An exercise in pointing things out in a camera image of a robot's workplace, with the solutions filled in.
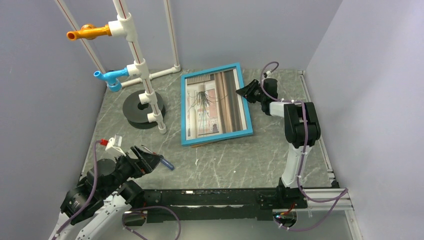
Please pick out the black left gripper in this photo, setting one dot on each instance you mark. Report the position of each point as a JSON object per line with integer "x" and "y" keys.
{"x": 148, "y": 161}

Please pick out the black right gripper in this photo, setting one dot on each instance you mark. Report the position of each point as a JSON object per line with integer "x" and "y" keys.
{"x": 247, "y": 91}

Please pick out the blue handled screwdriver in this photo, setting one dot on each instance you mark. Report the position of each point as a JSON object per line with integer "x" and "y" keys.
{"x": 163, "y": 160}

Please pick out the blue picture frame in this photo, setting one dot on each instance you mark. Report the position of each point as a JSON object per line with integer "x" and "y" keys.
{"x": 211, "y": 110}

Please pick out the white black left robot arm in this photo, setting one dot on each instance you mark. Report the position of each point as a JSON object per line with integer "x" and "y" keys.
{"x": 83, "y": 217}

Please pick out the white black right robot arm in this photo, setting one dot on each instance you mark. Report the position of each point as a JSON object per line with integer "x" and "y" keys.
{"x": 301, "y": 125}

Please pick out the dark grey perforated spool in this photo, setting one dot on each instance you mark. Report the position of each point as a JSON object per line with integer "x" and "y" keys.
{"x": 137, "y": 112}

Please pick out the blue pipe fitting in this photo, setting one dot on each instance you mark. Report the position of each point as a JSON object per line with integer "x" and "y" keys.
{"x": 112, "y": 78}

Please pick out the white PVC pipe stand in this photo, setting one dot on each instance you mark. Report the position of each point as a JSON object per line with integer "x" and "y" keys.
{"x": 124, "y": 26}

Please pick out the orange pipe fitting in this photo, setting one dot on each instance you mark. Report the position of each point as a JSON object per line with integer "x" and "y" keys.
{"x": 89, "y": 32}

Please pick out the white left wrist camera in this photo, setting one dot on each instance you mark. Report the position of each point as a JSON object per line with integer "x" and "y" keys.
{"x": 113, "y": 145}

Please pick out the brown frame backing board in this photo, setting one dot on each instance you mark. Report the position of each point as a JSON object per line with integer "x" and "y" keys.
{"x": 203, "y": 144}

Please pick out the aluminium extrusion rail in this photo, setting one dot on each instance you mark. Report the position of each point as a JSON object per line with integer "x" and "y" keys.
{"x": 331, "y": 195}

